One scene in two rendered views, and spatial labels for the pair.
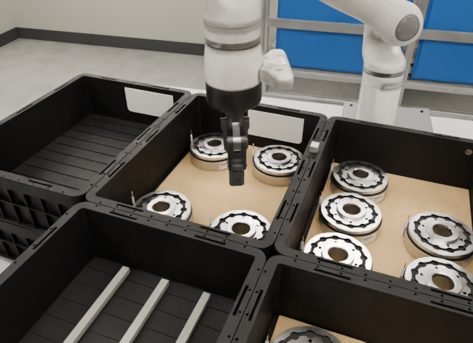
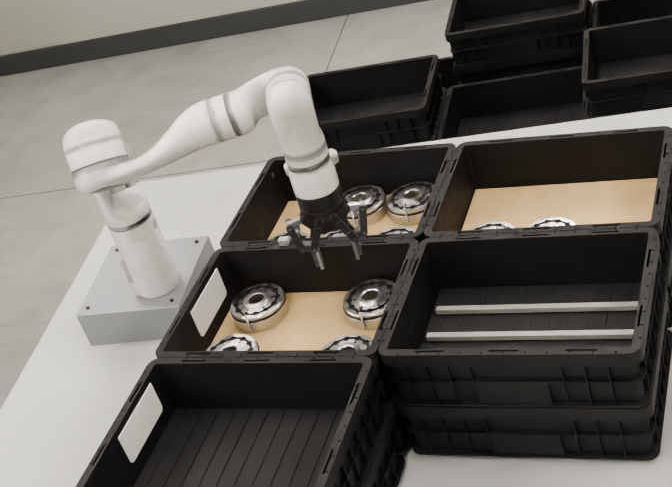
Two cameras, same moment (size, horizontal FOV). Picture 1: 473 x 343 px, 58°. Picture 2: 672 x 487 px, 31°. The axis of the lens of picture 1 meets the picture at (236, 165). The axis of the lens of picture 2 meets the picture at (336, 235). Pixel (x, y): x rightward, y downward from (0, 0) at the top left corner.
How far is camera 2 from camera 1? 186 cm
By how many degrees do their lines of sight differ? 67
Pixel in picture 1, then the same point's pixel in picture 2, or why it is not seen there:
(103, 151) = (219, 471)
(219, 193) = (302, 343)
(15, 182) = (353, 414)
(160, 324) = (468, 328)
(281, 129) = (214, 297)
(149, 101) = (141, 420)
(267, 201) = (313, 309)
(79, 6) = not seen: outside the picture
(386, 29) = not seen: hidden behind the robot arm
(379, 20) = not seen: hidden behind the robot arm
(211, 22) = (319, 147)
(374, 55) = (125, 208)
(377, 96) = (157, 236)
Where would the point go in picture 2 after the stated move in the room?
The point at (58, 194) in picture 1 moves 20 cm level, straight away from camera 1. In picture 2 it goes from (368, 375) to (257, 447)
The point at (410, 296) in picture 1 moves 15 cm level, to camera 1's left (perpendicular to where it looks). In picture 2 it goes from (448, 179) to (461, 223)
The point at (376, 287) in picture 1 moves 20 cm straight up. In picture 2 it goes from (443, 191) to (417, 96)
